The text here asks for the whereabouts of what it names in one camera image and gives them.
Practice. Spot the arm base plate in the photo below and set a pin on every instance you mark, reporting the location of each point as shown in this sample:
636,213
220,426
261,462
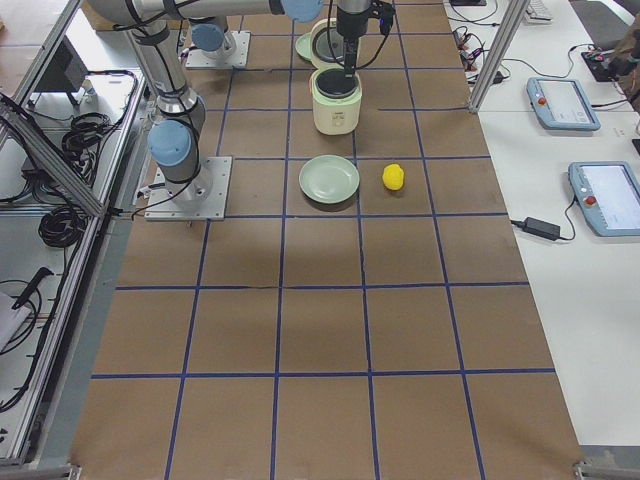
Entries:
214,49
205,198

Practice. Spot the teach pendant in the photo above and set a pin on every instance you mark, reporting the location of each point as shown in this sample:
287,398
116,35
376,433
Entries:
561,104
608,195

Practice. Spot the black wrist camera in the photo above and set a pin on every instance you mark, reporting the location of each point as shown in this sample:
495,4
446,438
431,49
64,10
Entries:
384,13

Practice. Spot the yellow toy potato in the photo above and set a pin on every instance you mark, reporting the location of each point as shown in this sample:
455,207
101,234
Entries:
393,176

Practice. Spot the teach pendant near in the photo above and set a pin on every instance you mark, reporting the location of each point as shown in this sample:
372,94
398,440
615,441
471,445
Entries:
608,195

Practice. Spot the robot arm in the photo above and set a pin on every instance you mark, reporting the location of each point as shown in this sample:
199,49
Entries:
147,24

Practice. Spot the black power adapter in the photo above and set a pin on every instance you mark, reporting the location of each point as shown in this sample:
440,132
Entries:
541,229

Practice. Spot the white rice cooker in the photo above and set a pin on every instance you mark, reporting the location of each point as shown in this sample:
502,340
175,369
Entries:
336,98

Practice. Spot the aluminium frame post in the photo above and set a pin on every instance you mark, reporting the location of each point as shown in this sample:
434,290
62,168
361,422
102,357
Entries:
501,42

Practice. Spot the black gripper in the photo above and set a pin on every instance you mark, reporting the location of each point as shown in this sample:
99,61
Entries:
348,26

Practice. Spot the green plate near arm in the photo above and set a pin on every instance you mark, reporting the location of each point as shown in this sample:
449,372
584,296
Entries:
303,47

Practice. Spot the teach pendant far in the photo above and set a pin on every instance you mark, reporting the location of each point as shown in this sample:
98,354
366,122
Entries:
561,104

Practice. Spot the green plate near potato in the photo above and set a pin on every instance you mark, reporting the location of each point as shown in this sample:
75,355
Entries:
329,179

